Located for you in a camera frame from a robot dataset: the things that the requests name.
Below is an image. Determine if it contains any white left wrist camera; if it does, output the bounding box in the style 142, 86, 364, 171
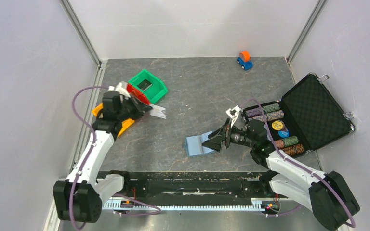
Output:
107, 81, 131, 98

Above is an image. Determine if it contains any blue orange toy car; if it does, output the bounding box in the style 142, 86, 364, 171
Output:
237, 51, 253, 70

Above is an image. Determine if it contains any white credit card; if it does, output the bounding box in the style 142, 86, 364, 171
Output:
149, 104, 167, 119

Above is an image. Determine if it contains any green plastic bin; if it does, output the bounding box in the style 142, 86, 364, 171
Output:
129, 69, 168, 104

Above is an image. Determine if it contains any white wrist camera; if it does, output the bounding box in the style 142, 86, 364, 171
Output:
226, 105, 241, 127
107, 81, 131, 98

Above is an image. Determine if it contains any yellow plastic bin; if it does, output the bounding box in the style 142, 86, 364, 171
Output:
91, 102, 135, 138

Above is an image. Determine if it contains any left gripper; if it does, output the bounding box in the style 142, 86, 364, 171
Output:
117, 93, 153, 122

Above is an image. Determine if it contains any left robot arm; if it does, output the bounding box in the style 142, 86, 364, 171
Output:
53, 90, 153, 224

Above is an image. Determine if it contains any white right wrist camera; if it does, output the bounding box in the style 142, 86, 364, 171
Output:
226, 105, 241, 127

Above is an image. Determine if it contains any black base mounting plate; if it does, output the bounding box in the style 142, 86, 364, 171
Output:
118, 171, 276, 206

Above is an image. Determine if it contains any black poker chip case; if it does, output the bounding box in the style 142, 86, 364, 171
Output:
242, 73, 355, 158

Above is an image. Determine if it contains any yellow dealer chip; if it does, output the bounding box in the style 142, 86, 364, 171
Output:
271, 120, 285, 131

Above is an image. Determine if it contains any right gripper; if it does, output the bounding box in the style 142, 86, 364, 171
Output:
202, 118, 255, 152

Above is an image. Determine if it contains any dark card in green bin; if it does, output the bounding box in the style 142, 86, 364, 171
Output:
137, 79, 152, 91

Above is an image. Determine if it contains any red plastic bin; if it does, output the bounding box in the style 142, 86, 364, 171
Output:
127, 83, 151, 105

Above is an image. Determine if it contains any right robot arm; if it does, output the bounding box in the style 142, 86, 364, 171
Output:
202, 119, 360, 231

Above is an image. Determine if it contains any blue dealer chip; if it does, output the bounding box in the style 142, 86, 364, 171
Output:
278, 129, 290, 138

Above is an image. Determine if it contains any blue leather card holder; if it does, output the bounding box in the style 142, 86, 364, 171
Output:
184, 131, 215, 157

